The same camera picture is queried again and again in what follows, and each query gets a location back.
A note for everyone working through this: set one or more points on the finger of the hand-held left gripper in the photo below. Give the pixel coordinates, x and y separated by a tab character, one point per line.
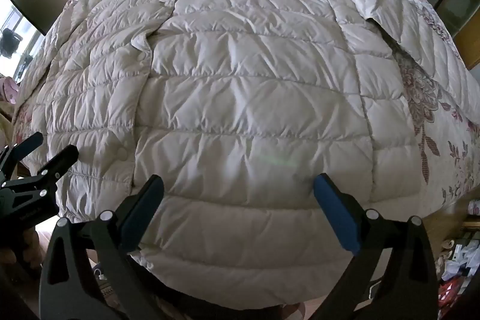
62	160
26	147

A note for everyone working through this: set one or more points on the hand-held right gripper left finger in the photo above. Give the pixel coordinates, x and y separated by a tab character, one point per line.
144	215

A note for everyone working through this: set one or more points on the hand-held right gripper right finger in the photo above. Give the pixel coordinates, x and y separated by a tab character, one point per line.
335	215

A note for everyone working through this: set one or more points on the white quilted down jacket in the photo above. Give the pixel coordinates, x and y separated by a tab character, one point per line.
243	98

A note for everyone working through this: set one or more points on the pink cloth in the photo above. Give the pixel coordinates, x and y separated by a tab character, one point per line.
7	89

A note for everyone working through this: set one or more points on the window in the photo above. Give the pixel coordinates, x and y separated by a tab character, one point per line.
18	42

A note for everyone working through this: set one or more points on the pile of assorted clutter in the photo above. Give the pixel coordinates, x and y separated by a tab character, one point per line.
463	267

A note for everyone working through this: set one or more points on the floral quilted bedspread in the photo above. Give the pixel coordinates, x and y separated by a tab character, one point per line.
431	98

